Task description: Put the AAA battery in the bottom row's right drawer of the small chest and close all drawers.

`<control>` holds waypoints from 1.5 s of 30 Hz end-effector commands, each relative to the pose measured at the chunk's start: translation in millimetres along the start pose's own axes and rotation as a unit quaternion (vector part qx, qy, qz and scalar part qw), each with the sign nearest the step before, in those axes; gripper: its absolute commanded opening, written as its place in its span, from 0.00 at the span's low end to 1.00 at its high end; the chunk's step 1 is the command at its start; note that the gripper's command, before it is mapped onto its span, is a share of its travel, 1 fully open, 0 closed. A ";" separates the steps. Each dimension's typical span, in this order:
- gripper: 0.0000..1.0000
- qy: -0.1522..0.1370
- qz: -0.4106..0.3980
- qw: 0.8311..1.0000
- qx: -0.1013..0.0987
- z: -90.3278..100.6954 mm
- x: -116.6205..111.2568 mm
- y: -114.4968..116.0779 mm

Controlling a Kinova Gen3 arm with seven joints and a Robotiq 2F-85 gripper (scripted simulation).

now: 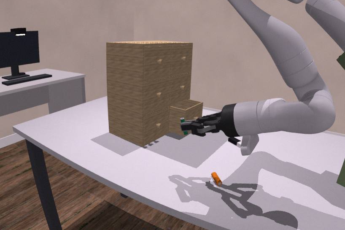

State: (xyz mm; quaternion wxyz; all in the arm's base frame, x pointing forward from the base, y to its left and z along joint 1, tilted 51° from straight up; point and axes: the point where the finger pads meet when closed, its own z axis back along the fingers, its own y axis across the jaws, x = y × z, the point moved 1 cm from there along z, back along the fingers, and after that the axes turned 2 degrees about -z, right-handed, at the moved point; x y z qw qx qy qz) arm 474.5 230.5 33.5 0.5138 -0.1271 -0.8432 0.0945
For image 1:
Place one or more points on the orange battery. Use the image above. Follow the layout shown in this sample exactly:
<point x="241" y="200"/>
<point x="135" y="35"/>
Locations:
<point x="216" y="178"/>

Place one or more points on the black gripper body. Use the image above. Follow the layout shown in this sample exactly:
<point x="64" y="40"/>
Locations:
<point x="225" y="122"/>

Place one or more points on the brown wooden drawer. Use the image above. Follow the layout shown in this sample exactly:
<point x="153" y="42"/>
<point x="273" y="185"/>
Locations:
<point x="155" y="124"/>
<point x="179" y="87"/>
<point x="156" y="94"/>
<point x="181" y="58"/>
<point x="156" y="61"/>
<point x="187" y="109"/>

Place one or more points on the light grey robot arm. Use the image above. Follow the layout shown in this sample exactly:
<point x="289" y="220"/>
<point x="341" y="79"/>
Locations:
<point x="315" y="112"/>

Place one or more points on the brown wooden chest of drawers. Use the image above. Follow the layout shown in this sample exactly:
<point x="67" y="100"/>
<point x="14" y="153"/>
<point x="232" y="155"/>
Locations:
<point x="125" y="88"/>

